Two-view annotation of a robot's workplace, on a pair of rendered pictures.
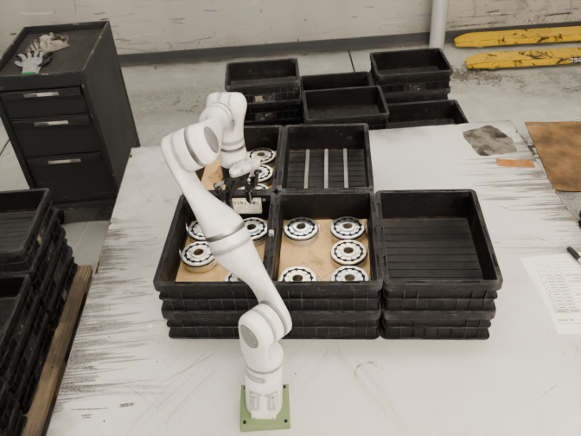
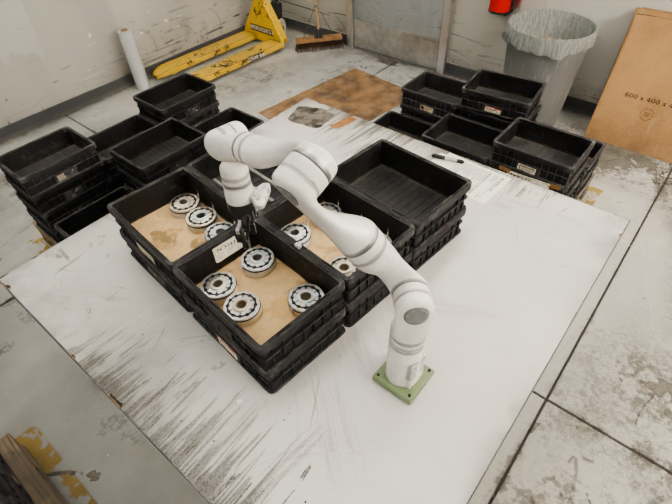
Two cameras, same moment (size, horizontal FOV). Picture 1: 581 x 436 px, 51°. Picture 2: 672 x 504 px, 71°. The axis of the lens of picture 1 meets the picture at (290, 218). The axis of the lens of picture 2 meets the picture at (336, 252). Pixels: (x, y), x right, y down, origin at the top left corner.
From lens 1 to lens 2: 0.93 m
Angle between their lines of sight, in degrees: 36
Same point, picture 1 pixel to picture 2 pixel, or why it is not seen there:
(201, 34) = not seen: outside the picture
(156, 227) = (132, 325)
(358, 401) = (446, 321)
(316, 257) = (327, 247)
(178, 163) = (315, 191)
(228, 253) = (383, 253)
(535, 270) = not seen: hidden behind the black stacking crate
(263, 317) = (420, 291)
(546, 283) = not seen: hidden behind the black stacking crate
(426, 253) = (390, 198)
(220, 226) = (369, 231)
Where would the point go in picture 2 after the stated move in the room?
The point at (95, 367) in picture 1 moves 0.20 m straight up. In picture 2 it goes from (236, 473) to (219, 439)
